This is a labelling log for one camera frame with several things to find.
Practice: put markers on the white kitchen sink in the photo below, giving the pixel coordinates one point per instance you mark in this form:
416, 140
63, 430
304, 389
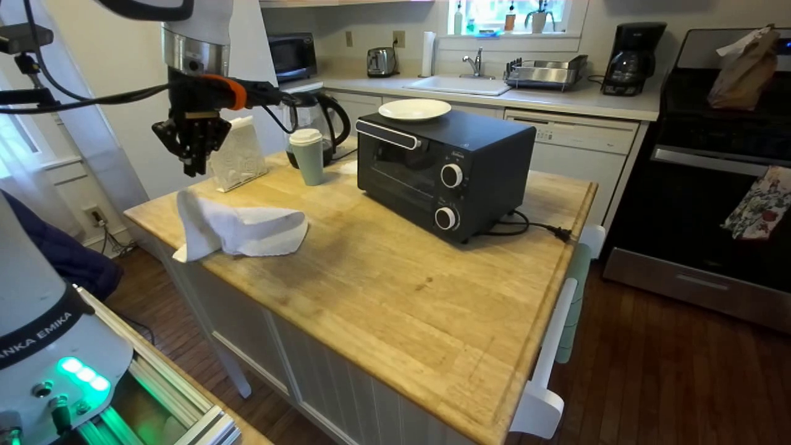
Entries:
461, 84

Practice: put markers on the chrome faucet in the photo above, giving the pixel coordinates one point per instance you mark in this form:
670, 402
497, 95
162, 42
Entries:
474, 62

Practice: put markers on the white towel bar on island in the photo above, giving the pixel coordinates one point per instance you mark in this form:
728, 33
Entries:
539, 409

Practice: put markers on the white cloth towel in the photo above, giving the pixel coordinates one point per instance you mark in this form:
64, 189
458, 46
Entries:
236, 231

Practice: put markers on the green cup with white lid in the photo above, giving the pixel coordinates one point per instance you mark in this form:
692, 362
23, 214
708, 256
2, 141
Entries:
308, 149

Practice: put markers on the glass kettle with black lid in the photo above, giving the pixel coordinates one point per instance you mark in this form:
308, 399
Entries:
322, 112

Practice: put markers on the brown paper bag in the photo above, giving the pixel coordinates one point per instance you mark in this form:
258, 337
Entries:
748, 68

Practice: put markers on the black camera on stand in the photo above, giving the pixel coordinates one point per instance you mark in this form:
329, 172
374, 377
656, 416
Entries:
21, 42

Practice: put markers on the white round plate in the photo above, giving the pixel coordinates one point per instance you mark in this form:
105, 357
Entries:
413, 110

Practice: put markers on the black microwave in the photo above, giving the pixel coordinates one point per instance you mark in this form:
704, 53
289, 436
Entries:
291, 56

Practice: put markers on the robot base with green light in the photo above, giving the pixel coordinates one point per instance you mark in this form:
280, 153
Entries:
75, 373

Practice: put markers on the orange soap bottle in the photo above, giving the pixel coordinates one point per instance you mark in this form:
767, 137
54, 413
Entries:
509, 17

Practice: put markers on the silver toaster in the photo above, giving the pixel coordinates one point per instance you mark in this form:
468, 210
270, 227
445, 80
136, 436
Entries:
380, 62

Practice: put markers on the paper towel roll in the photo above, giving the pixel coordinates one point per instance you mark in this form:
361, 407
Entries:
426, 56

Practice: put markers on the black kitchen stove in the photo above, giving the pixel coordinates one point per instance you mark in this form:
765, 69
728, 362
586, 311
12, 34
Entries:
689, 173

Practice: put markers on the black toaster oven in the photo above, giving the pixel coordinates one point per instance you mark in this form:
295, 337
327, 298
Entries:
456, 175

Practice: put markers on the white napkin holder with napkins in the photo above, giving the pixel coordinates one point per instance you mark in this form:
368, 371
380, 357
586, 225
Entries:
238, 159

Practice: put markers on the green soap bottle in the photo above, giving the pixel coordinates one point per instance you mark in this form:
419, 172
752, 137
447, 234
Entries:
458, 17

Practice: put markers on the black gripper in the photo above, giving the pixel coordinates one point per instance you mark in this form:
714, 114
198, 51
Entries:
193, 125

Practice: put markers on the floral hanging dish towel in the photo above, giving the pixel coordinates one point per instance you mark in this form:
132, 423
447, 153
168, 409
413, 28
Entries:
762, 209

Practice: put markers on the black coffee maker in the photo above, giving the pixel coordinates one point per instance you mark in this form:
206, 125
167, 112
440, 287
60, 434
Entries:
634, 57

